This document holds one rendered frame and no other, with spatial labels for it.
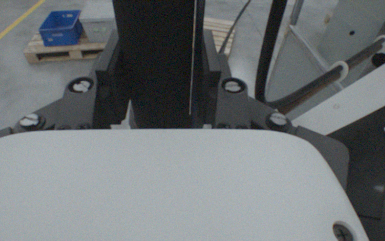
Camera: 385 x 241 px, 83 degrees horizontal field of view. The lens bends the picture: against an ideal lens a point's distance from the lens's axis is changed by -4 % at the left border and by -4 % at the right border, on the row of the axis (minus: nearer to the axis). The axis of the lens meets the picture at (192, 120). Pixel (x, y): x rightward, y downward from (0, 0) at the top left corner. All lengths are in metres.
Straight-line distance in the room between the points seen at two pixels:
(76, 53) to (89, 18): 0.46
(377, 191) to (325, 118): 0.36
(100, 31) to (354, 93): 2.89
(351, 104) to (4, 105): 2.81
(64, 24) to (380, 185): 3.79
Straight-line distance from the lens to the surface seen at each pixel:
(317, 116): 0.56
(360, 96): 0.56
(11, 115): 2.72
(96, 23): 3.10
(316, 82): 0.33
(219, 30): 3.50
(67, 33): 3.22
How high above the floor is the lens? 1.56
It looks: 46 degrees down
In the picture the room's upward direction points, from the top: 4 degrees clockwise
